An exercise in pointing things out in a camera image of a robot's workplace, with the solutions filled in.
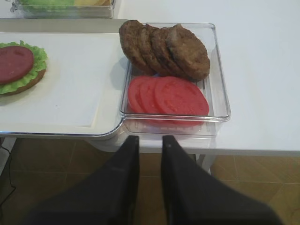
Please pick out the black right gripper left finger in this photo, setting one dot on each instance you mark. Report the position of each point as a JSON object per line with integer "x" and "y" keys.
{"x": 106, "y": 197}

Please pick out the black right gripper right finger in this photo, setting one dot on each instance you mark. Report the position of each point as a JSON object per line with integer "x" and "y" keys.
{"x": 193, "y": 197}

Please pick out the brown patty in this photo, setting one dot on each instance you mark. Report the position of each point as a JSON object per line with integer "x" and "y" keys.
{"x": 162, "y": 53}
{"x": 188, "y": 52}
{"x": 147, "y": 52}
{"x": 129, "y": 33}

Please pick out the green lettuce on burger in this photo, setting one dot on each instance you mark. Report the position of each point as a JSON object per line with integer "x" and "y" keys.
{"x": 40, "y": 55}

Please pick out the yellow cheese slices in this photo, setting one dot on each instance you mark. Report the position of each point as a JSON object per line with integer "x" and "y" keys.
{"x": 92, "y": 2}

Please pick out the clear lettuce and cheese box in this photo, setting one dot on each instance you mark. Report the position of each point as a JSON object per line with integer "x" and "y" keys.
{"x": 106, "y": 12}

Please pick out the green lettuce in box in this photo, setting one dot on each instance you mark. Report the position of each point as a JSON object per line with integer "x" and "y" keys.
{"x": 46, "y": 5}

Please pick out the red tomato slice right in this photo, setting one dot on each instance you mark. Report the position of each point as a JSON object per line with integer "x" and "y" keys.
{"x": 177, "y": 96}

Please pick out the clear patty and tomato box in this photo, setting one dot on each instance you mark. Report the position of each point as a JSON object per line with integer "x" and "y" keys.
{"x": 212, "y": 87}

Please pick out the red tomato slice left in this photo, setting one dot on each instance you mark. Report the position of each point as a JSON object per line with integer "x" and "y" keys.
{"x": 133, "y": 93}

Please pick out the red tomato slice middle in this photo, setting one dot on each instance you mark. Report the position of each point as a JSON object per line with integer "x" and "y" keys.
{"x": 148, "y": 102}

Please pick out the white metal tray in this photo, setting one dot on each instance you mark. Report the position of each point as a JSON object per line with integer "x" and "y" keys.
{"x": 107, "y": 119}

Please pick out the white paper liner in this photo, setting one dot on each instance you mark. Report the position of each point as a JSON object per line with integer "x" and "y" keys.
{"x": 71, "y": 89}

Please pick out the bottom bun on tray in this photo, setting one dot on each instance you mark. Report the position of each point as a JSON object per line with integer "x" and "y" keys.
{"x": 22, "y": 84}

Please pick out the red tomato slice on burger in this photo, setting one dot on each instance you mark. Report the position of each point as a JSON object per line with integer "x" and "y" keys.
{"x": 15, "y": 63}

